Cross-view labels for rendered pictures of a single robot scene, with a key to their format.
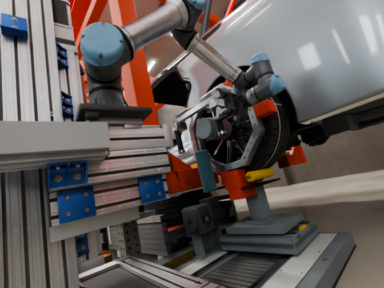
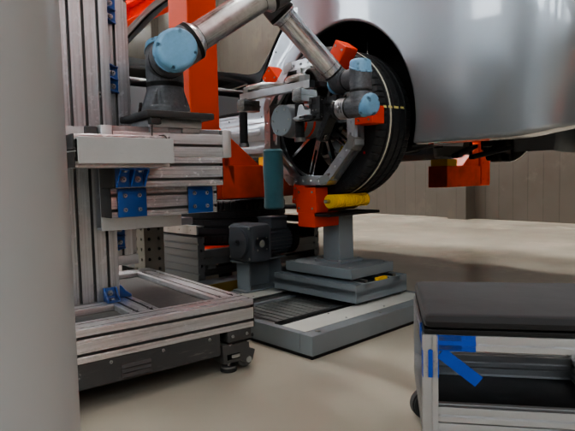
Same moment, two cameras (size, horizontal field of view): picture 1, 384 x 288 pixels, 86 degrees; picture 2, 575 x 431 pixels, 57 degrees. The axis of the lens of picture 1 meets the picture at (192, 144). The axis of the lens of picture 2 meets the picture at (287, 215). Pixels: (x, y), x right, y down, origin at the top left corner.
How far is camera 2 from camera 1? 1.02 m
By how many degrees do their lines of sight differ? 16
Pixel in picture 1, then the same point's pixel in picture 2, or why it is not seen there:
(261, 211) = (337, 249)
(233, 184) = (306, 206)
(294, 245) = (356, 293)
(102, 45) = (175, 56)
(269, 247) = (330, 292)
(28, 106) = (79, 84)
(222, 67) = (314, 59)
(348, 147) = not seen: outside the picture
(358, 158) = not seen: outside the picture
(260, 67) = (355, 78)
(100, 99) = (162, 97)
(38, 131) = (124, 146)
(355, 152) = not seen: outside the picture
